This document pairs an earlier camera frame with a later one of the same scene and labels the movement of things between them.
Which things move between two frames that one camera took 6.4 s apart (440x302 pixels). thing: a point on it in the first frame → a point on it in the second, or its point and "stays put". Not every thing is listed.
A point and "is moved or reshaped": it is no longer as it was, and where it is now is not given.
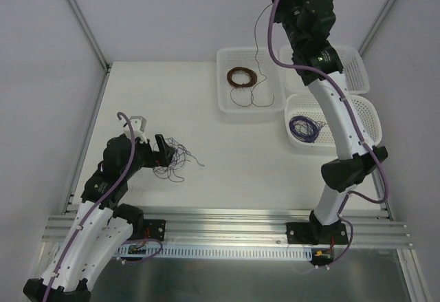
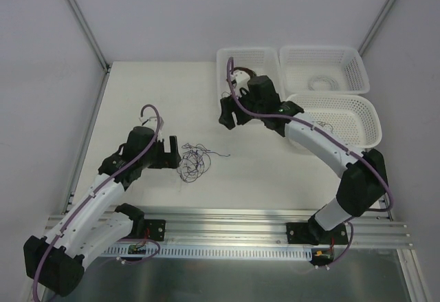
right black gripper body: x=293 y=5 → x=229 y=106
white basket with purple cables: x=305 y=126 stays put
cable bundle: x=177 y=162 is moved or reshaped
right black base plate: x=309 y=232 stays put
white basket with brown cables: x=249 y=81 stays put
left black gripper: x=159 y=151 stays put
